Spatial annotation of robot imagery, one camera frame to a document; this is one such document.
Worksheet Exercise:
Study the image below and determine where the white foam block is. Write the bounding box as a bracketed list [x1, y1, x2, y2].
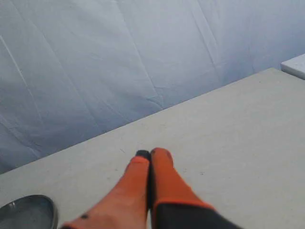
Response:
[280, 54, 305, 80]

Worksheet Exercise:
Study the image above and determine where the round steel plate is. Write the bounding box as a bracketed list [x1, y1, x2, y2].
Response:
[0, 195, 58, 229]

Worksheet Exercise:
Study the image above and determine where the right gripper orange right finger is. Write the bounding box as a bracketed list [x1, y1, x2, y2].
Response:
[151, 148, 240, 229]

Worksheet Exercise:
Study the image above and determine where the light blue backdrop cloth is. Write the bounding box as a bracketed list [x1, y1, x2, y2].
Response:
[0, 0, 305, 173]

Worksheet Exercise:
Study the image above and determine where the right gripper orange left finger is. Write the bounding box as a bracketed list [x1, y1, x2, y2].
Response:
[62, 150, 150, 229]

